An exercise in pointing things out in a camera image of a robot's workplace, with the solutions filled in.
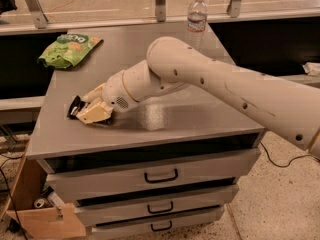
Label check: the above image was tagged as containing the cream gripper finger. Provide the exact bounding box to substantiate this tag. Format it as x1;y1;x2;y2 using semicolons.
76;102;113;124
81;92;96;103

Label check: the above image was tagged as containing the dark chocolate rxbar wrapper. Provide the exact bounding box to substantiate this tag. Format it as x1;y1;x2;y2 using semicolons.
67;96;85;119

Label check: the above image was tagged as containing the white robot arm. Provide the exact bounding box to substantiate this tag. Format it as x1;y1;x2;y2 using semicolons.
70;37;320;157

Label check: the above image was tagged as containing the clear plastic water bottle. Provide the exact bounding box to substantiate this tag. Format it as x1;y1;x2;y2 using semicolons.
184;0;209;50

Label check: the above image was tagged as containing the green snack chip bag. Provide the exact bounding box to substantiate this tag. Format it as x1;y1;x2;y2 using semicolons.
37;34;103;69

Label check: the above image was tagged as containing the grey drawer cabinet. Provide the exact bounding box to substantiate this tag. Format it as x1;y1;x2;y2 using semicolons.
25;21;277;240

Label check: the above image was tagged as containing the top grey drawer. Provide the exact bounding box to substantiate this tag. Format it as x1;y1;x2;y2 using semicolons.
47;148;260;202

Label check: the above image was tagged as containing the grey drawer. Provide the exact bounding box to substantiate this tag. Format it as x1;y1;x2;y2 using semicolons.
92;206;224;240
47;148;260;202
75;182;239;225

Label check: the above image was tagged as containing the middle grey drawer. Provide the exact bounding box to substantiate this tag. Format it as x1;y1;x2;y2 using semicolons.
75;182;239;225

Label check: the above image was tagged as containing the metal can in crate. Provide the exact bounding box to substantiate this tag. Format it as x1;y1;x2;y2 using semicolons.
34;198;48;209

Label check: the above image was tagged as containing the wooden crate box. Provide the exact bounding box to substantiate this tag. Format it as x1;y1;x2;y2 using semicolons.
2;156;86;239

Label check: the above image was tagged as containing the bottom grey drawer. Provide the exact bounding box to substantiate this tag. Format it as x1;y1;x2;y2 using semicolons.
92;206;224;240

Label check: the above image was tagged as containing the left metal railing bracket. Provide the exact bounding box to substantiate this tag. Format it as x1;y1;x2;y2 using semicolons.
25;0;48;29

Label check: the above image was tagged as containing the metal railing bracket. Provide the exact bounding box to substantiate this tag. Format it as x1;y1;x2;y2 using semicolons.
25;0;48;29
155;0;166;22
227;0;242;18

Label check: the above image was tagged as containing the black top drawer handle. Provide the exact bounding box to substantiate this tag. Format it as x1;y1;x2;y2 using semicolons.
144;169;179;184

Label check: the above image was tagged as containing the black drawer handle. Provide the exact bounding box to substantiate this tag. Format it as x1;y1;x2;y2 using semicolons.
147;201;174;215
144;169;179;184
150;220;173;232

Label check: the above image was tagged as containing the black cables left floor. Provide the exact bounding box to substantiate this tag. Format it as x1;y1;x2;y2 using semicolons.
0;123;29;240

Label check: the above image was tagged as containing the black middle drawer handle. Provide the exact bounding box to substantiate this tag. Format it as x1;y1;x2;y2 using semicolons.
147;201;174;215

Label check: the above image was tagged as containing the middle metal railing bracket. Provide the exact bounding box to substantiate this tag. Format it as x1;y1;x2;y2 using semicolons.
155;0;166;22

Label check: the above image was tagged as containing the black bottom drawer handle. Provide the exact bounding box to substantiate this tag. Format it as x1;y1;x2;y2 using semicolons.
150;220;173;232

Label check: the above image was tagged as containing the right metal railing bracket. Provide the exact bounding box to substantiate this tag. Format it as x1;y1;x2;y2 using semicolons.
227;0;242;18

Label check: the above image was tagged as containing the black floor cable right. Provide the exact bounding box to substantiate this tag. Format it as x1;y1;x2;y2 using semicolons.
259;141;316;169

